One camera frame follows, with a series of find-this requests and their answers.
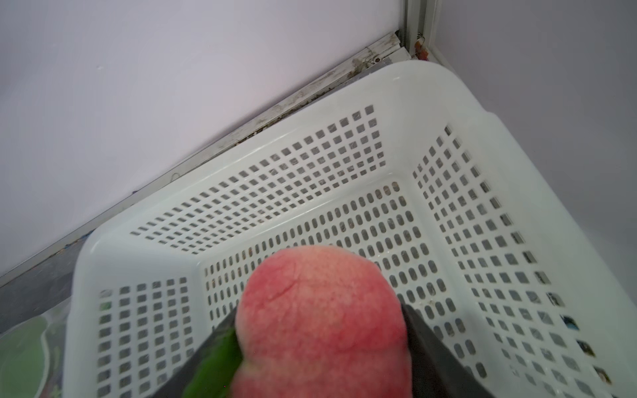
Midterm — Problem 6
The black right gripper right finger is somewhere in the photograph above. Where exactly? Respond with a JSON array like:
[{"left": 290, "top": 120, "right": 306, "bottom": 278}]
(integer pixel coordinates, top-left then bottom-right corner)
[{"left": 401, "top": 304, "right": 494, "bottom": 398}]

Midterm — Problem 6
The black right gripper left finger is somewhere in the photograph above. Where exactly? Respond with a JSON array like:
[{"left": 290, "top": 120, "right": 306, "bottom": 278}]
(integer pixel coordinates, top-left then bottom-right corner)
[{"left": 153, "top": 308, "right": 239, "bottom": 397}]

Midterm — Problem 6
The pink peach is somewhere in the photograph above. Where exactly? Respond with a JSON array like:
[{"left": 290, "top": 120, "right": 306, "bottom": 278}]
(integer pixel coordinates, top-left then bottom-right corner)
[{"left": 231, "top": 245, "right": 412, "bottom": 397}]

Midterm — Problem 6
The green printed zip-top bag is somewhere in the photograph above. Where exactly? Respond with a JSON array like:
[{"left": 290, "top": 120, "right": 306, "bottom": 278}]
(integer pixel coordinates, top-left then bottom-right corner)
[{"left": 1, "top": 298, "right": 71, "bottom": 397}]

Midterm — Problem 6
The white plastic perforated basket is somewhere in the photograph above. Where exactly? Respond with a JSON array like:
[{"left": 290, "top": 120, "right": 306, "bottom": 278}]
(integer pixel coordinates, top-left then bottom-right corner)
[{"left": 63, "top": 61, "right": 636, "bottom": 397}]

